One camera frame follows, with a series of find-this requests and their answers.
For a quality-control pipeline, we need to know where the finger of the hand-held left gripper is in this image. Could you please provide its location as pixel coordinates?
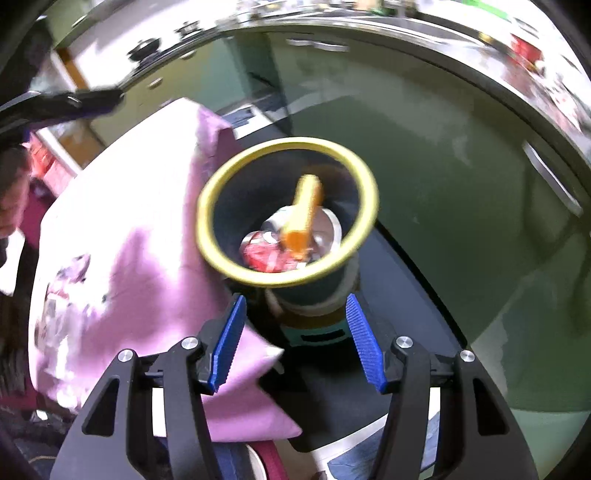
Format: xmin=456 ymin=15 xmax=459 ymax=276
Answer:
xmin=0 ymin=88 xmax=126 ymax=129

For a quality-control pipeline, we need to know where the person's blue jeans leg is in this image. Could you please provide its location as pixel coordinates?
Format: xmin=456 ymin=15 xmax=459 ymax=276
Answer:
xmin=323 ymin=406 xmax=445 ymax=480

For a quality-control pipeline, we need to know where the red instant noodle cup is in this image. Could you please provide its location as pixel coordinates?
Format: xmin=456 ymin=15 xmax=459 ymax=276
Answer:
xmin=263 ymin=205 xmax=344 ymax=265

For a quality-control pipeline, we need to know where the pink floral tablecloth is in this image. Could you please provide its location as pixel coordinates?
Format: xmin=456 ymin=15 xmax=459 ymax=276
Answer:
xmin=28 ymin=98 xmax=304 ymax=440

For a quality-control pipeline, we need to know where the yellow-rimmed dark trash bin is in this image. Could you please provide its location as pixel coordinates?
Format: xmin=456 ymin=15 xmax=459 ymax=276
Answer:
xmin=196 ymin=137 xmax=380 ymax=347

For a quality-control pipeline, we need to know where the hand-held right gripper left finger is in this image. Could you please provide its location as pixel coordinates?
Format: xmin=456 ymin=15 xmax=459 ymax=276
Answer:
xmin=48 ymin=293 xmax=247 ymax=480

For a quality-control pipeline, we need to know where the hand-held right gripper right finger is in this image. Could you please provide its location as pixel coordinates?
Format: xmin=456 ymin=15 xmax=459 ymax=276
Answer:
xmin=345 ymin=293 xmax=541 ymax=480

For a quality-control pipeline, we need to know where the red printed mug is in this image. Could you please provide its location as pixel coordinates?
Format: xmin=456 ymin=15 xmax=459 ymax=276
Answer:
xmin=510 ymin=34 xmax=544 ymax=64

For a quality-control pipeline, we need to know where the person's left hand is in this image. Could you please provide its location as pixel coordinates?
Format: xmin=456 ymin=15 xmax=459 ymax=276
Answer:
xmin=0 ymin=147 xmax=32 ymax=241

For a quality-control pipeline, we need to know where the black kitchen countertop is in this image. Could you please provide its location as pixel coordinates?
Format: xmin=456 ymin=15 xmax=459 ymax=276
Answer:
xmin=46 ymin=0 xmax=591 ymax=155

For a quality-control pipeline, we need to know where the black wok with lid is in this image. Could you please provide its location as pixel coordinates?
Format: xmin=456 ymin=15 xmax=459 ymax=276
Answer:
xmin=126 ymin=39 xmax=160 ymax=61

